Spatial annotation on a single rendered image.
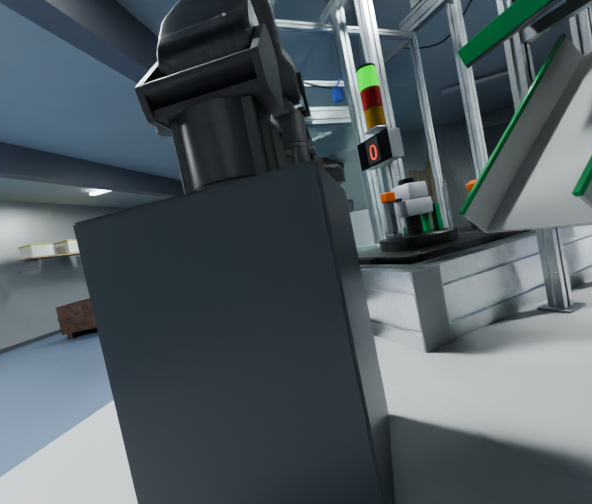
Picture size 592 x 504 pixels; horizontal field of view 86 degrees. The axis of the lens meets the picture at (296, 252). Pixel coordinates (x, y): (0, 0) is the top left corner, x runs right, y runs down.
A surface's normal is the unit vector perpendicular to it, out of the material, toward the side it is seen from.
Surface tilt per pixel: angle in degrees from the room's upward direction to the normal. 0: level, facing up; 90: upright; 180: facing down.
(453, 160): 90
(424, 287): 90
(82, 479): 0
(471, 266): 90
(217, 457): 90
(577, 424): 0
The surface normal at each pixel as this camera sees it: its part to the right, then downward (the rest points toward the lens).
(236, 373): -0.24, 0.09
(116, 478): -0.20, -0.98
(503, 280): 0.39, -0.04
